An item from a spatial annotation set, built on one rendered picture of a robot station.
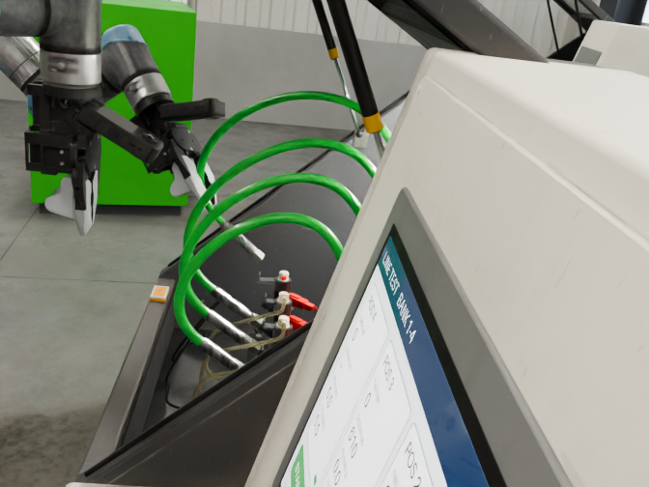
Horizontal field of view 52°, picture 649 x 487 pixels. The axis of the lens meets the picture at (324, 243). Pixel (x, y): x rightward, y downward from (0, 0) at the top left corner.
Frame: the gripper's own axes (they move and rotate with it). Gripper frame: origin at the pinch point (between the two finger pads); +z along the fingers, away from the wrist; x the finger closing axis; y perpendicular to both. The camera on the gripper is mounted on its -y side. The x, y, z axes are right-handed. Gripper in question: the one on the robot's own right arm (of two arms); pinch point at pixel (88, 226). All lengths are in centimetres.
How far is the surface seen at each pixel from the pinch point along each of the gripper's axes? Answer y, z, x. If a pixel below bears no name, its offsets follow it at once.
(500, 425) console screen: -36, -20, 68
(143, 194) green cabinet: 53, 108, -326
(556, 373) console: -37, -24, 69
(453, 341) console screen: -36, -20, 60
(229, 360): -21.9, 12.4, 12.7
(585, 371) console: -37, -25, 70
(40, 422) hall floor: 48, 123, -112
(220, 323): -19.9, 11.2, 4.8
